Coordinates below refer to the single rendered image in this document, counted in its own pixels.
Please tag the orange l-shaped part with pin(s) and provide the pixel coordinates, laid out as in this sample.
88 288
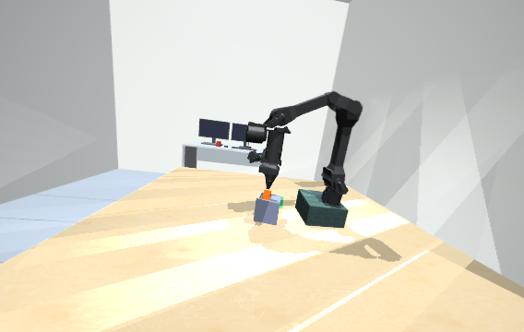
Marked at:
267 195

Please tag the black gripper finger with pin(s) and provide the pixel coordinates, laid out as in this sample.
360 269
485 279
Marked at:
270 178

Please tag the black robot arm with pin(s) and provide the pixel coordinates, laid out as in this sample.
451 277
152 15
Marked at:
347 114

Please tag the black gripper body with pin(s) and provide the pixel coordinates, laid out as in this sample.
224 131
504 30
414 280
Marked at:
272 160

